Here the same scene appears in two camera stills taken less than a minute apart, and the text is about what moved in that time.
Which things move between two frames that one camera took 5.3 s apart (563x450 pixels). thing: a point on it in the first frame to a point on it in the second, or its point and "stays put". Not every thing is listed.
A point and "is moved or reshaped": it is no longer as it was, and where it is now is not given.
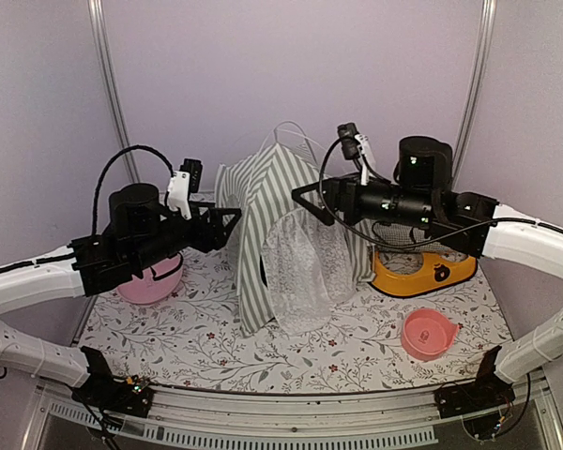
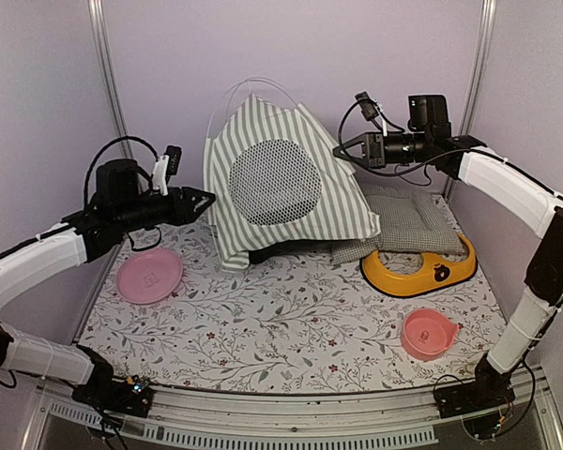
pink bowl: x=428 y=334 stays put
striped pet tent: x=291 y=264 is moved or reshaped
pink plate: x=144 y=289 stays put
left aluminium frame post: x=99 y=19 stays put
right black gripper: x=351 y=186 to x=374 y=153
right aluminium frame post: x=470 y=116 stays put
